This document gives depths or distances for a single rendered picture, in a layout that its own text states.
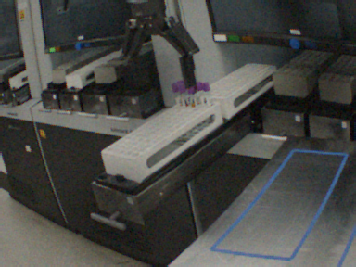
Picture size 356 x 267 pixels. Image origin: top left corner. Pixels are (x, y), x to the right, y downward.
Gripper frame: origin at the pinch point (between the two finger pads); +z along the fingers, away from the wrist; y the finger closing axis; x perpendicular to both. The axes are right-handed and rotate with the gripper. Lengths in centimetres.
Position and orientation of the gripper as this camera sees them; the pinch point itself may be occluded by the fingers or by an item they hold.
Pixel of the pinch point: (164, 81)
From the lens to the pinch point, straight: 105.9
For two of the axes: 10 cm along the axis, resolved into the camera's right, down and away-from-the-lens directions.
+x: 6.0, -4.2, 6.8
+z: 2.0, 9.0, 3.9
